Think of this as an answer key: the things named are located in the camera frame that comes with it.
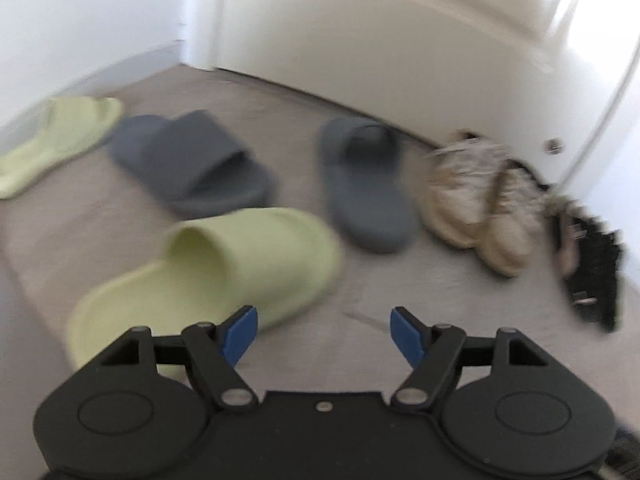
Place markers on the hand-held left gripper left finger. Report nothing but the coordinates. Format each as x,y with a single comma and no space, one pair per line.
240,335

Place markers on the tan and white sneaker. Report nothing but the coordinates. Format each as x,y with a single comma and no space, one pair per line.
457,195
512,225

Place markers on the grey slide sandal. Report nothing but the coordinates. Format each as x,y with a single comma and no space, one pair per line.
200,165
365,190

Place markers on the round metal door stop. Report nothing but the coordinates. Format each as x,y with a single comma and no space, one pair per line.
554,146

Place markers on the white door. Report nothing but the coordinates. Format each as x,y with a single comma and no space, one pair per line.
375,35

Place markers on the light green slide sandal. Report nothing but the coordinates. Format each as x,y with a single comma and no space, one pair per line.
55,135
225,260

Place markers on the white baseboard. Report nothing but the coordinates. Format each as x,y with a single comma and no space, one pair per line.
100,75

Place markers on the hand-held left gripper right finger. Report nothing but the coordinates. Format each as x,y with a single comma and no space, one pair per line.
407,337

